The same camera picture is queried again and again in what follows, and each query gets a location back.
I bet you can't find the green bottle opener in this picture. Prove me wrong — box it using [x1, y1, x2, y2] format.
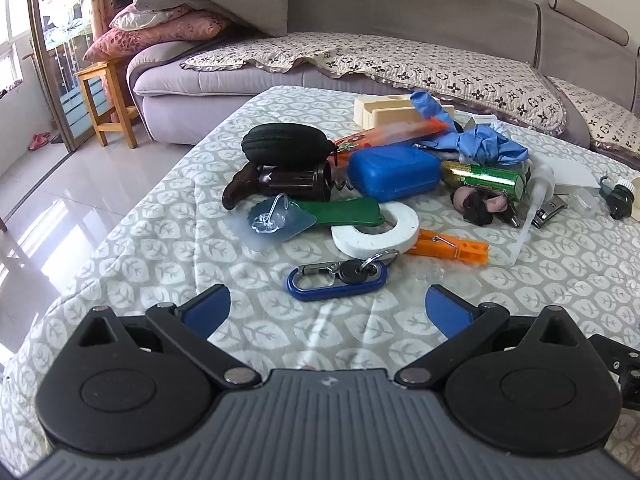
[293, 197, 385, 228]

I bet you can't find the white flat box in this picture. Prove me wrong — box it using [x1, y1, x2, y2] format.
[529, 154, 600, 195]

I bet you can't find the grey sectional sofa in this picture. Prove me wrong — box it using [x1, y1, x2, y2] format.
[128, 0, 639, 144]

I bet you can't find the clear small plastic cap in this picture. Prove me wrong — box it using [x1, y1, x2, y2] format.
[570, 190, 598, 216]

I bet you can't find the dark green small bottle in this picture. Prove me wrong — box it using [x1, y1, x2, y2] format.
[599, 176, 634, 220]

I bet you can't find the black zip pouch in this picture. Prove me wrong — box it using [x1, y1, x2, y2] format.
[241, 122, 336, 170]

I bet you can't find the silver nail clipper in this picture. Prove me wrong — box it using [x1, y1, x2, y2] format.
[533, 195, 567, 229]

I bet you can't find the white tape roll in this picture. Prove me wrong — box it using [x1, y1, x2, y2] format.
[331, 202, 420, 259]

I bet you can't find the pink floral pillow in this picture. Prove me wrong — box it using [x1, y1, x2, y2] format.
[84, 4, 231, 62]

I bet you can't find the white paper cup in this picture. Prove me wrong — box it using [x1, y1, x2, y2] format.
[630, 176, 640, 222]

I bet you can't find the green gold battery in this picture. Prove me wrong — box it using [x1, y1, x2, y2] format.
[440, 160, 525, 200]

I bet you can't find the blue plastic box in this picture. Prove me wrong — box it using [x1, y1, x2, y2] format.
[347, 144, 442, 203]

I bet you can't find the patterned sofa seat cover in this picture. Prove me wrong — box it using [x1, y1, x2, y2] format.
[181, 32, 566, 136]

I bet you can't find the pink black hair scrunchie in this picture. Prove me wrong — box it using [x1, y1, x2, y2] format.
[450, 185, 521, 228]

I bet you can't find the patterned quilted table cover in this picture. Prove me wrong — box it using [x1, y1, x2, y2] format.
[1, 87, 639, 474]

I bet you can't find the cream wooden holder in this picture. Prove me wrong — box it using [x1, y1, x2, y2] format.
[352, 91, 456, 133]

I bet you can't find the orange clothespin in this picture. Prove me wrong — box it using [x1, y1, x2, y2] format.
[407, 229, 489, 266]

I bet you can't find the blue nitrile glove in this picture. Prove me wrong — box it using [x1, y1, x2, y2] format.
[410, 91, 529, 167]

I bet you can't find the white pump dispenser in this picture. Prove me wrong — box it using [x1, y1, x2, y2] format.
[508, 162, 555, 266]

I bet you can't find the clear adhesive wall hook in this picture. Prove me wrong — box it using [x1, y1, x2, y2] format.
[224, 193, 317, 252]

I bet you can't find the wooden stool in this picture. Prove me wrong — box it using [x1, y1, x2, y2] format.
[76, 61, 139, 148]

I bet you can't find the orange plastic wrapper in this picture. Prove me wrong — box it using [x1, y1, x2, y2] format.
[330, 117, 449, 167]

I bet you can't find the blue carabiner keychain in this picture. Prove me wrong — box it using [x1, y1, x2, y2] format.
[285, 249, 399, 302]

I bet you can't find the middle patterned seat cover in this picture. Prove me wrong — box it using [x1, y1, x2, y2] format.
[550, 77, 639, 166]

